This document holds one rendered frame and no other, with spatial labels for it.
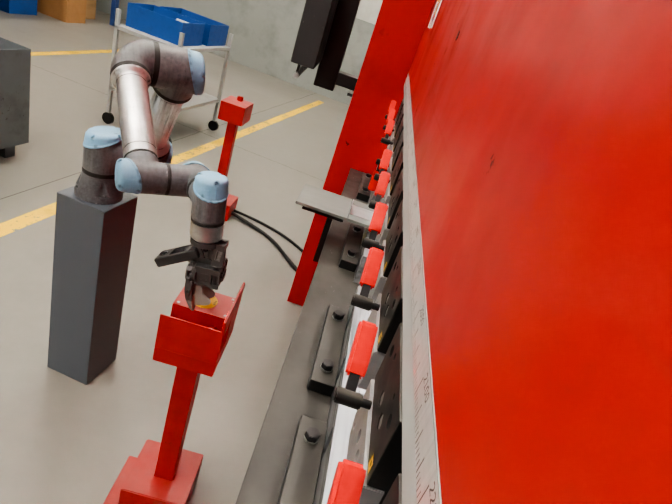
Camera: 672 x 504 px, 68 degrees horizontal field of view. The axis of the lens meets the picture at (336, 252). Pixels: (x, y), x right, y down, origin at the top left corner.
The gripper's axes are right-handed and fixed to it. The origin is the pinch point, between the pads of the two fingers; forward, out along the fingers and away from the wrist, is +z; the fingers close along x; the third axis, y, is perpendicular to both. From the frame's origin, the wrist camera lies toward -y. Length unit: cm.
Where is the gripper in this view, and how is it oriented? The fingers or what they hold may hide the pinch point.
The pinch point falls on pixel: (190, 305)
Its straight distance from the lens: 132.0
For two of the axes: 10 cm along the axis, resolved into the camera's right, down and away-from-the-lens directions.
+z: -2.1, 8.7, 4.5
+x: 0.7, -4.5, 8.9
